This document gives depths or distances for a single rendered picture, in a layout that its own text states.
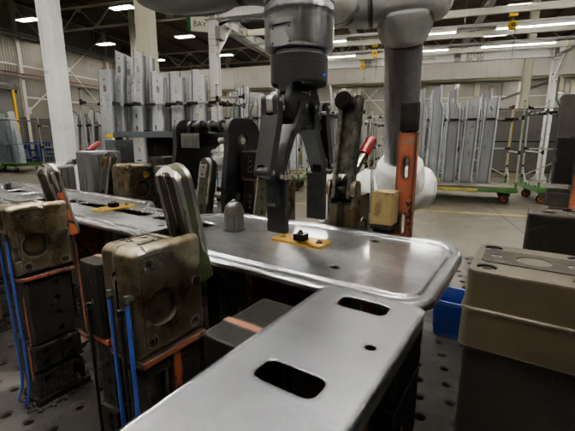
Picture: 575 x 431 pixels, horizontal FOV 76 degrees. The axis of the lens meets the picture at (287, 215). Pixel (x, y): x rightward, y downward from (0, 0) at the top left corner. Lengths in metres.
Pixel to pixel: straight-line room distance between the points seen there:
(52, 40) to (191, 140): 3.86
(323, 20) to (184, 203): 0.27
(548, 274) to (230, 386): 0.21
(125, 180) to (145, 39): 7.70
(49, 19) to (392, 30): 4.03
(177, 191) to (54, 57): 4.28
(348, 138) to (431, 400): 0.47
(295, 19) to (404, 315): 0.35
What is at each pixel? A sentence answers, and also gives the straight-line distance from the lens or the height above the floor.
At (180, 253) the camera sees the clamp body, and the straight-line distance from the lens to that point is 0.40.
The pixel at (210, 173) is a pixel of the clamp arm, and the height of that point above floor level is 1.07.
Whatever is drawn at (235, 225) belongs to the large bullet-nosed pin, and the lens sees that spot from 0.58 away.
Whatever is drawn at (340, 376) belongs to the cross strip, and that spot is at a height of 1.00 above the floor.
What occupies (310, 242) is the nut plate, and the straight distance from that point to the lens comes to 0.51.
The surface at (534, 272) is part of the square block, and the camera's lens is 0.29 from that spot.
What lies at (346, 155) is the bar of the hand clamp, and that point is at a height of 1.12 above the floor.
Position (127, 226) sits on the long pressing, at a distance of 0.68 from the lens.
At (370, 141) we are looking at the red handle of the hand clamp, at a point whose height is 1.14.
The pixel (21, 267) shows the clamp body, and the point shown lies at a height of 0.95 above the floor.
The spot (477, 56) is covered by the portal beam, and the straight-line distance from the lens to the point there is 12.38.
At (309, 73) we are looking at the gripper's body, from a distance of 0.48.
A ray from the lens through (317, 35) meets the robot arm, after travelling 0.49.
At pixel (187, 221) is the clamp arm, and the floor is 1.06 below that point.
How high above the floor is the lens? 1.15
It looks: 12 degrees down
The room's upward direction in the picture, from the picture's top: straight up
